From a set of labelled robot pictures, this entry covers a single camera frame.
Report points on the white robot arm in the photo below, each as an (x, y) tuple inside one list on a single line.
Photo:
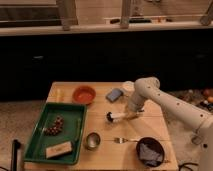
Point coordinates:
[(199, 120)]

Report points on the grey cloth in bowl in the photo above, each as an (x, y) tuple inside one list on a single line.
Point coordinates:
[(149, 157)]

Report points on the black pole stand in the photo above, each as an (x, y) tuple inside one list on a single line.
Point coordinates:
[(16, 145)]

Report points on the dark brown bowl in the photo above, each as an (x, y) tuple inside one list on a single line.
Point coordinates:
[(152, 144)]

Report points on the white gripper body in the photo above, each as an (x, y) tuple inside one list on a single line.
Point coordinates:
[(136, 101)]

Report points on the small metal cup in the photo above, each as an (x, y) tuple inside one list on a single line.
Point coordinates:
[(92, 141)]

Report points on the wooden block in tray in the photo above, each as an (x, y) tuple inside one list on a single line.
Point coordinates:
[(58, 149)]

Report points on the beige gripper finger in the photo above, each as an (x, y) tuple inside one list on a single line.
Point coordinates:
[(129, 115)]

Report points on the silver fork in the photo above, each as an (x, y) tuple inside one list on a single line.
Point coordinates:
[(121, 140)]

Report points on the blue grey sponge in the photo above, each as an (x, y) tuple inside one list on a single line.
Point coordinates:
[(114, 95)]

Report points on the bunch of red grapes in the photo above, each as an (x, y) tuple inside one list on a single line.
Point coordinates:
[(56, 127)]

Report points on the white round container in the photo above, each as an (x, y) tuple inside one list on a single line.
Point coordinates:
[(128, 87)]

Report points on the red bowl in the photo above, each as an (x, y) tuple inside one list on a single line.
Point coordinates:
[(83, 95)]

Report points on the green plastic tray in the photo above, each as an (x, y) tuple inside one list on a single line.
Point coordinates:
[(74, 116)]

